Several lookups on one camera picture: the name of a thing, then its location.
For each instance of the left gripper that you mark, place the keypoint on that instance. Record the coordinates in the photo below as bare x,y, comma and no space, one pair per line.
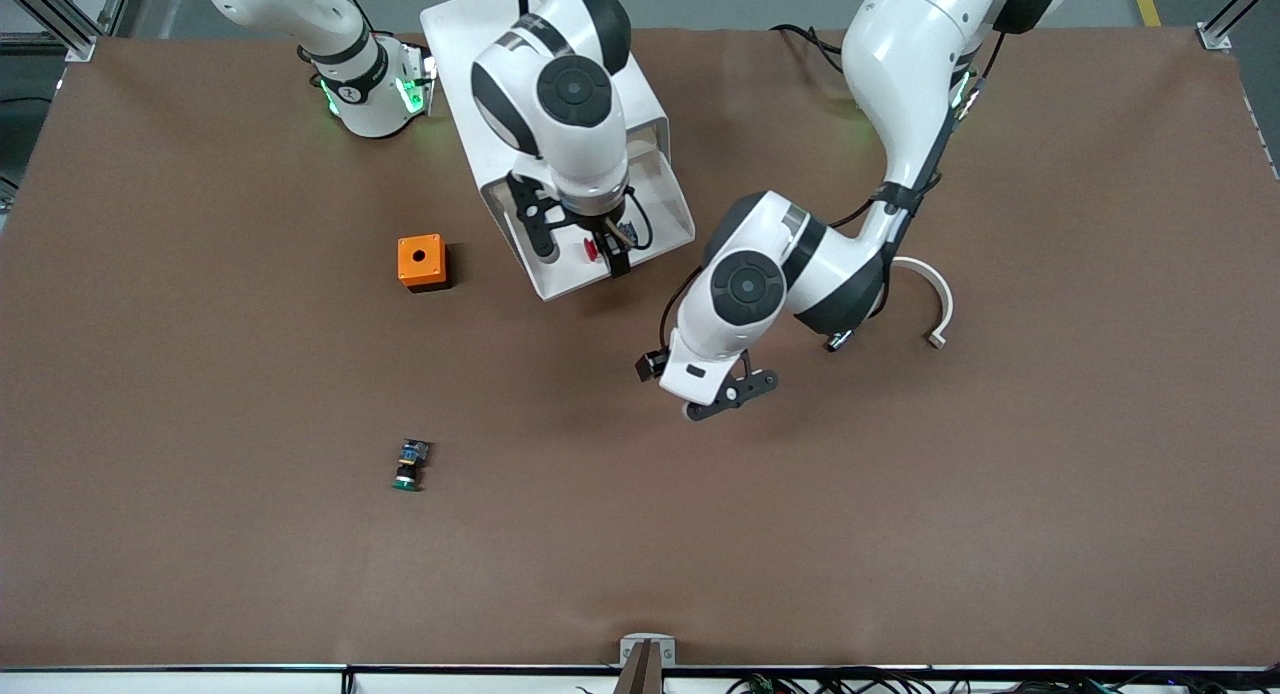
652,364

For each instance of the red push button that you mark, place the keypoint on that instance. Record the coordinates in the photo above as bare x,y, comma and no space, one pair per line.
592,251

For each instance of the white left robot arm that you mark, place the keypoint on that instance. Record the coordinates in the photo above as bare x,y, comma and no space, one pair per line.
900,74

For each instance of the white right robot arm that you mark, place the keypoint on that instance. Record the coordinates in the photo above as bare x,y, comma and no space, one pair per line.
590,164

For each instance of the green push button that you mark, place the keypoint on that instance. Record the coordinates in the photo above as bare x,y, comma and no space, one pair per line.
410,464

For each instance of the brown table cover sheet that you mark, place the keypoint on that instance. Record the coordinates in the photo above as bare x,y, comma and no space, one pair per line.
640,524

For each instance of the metal tee fitting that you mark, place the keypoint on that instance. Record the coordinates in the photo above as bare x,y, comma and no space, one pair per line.
838,342

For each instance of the orange box with hole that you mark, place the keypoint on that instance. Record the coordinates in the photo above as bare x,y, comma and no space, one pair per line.
408,269

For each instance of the white curved clamp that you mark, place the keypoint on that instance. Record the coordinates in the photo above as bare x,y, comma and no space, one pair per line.
946,304

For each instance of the grey metal mount bracket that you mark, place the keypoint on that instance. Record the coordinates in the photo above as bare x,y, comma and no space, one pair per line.
628,654

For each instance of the brown tapered post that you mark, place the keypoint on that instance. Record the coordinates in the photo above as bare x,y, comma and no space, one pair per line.
640,674

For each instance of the white table edge rail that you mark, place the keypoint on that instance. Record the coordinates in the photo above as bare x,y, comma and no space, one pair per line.
200,682

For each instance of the aluminium frame post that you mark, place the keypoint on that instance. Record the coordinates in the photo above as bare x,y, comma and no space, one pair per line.
80,46
1215,36

